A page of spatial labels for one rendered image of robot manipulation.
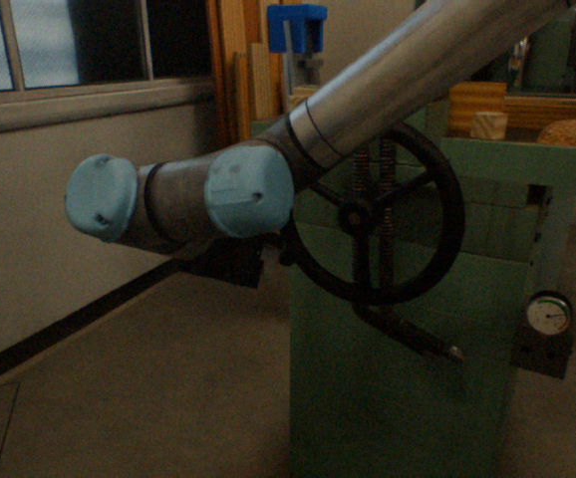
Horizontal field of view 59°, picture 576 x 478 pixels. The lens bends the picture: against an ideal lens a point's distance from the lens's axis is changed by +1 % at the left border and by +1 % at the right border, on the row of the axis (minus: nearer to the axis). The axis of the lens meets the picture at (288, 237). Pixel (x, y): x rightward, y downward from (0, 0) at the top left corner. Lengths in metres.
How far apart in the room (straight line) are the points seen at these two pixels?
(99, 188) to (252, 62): 1.90
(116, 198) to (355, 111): 0.23
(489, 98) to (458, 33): 0.48
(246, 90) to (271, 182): 1.92
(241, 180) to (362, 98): 0.15
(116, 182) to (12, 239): 1.41
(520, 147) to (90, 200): 0.62
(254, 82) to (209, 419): 1.42
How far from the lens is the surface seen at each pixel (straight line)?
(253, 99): 2.33
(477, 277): 0.92
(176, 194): 0.43
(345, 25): 3.60
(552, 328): 0.87
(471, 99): 0.94
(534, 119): 1.00
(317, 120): 0.50
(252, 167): 0.40
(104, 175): 0.46
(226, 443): 1.53
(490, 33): 0.47
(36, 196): 1.88
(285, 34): 1.81
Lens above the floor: 1.04
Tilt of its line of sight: 21 degrees down
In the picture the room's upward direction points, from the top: straight up
